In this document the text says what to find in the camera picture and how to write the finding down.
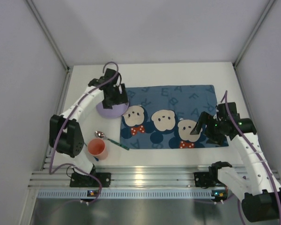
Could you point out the left aluminium frame post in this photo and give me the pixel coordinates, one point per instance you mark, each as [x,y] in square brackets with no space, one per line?
[32,7]

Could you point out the purple plastic plate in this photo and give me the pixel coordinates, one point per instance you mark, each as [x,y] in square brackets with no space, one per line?
[115,112]

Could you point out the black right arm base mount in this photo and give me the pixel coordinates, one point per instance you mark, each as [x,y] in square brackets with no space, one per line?
[205,180]

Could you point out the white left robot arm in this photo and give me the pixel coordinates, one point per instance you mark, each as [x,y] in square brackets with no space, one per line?
[65,135]

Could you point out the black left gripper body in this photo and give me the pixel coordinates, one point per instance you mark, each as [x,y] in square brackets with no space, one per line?
[115,100]

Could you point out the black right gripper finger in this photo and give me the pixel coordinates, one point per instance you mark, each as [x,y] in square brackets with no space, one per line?
[218,140]
[204,119]

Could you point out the aluminium front rail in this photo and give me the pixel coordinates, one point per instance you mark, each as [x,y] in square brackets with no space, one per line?
[125,177]

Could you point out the aluminium frame post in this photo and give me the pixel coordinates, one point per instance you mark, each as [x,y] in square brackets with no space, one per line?
[32,7]
[257,26]

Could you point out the blue cartoon mouse placemat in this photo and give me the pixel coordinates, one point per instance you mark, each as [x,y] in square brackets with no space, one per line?
[162,117]

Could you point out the right aluminium frame post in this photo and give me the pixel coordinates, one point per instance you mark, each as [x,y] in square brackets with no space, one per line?
[257,26]

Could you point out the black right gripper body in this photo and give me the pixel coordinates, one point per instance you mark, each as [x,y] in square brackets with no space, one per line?
[210,126]

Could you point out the pink plastic cup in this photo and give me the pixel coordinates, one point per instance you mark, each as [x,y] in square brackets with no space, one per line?
[97,148]

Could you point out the metal spoon green handle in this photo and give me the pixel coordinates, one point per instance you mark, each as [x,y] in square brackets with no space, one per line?
[100,134]

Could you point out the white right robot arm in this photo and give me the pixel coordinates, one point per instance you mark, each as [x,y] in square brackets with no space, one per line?
[260,194]

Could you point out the perforated cable duct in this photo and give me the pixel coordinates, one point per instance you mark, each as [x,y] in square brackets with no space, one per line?
[219,194]

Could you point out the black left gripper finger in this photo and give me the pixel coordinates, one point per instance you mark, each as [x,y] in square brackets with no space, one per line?
[123,98]
[108,102]

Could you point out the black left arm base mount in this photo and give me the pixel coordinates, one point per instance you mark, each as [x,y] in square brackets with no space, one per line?
[84,181]

